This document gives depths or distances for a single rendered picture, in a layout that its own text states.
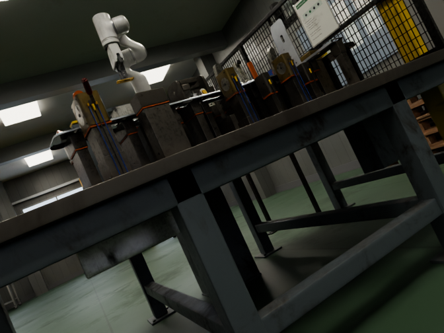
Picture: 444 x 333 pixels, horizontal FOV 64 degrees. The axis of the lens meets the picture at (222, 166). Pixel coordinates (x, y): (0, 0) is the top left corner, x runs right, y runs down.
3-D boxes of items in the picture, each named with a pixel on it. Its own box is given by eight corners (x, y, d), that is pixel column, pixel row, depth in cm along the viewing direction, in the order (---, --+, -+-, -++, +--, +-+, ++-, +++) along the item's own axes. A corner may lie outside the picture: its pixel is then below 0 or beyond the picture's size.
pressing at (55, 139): (55, 133, 123) (53, 129, 123) (48, 152, 142) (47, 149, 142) (304, 67, 202) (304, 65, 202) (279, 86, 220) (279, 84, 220)
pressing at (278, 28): (304, 69, 209) (279, 17, 211) (291, 78, 218) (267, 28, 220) (304, 68, 209) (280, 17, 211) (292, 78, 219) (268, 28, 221)
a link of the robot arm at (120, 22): (135, 33, 201) (131, 30, 172) (109, 43, 200) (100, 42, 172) (129, 16, 198) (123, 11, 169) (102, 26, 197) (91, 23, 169)
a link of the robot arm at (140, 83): (166, 122, 223) (142, 133, 222) (166, 121, 234) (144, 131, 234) (130, 45, 212) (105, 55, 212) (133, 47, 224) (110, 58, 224)
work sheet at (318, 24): (339, 27, 214) (317, -19, 216) (313, 47, 233) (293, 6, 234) (341, 27, 215) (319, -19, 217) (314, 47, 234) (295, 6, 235)
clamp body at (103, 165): (121, 192, 114) (75, 90, 116) (110, 201, 125) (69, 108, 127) (145, 183, 119) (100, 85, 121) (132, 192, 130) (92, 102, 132)
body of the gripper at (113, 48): (103, 51, 177) (111, 72, 176) (104, 41, 167) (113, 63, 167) (117, 48, 180) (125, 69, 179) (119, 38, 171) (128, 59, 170)
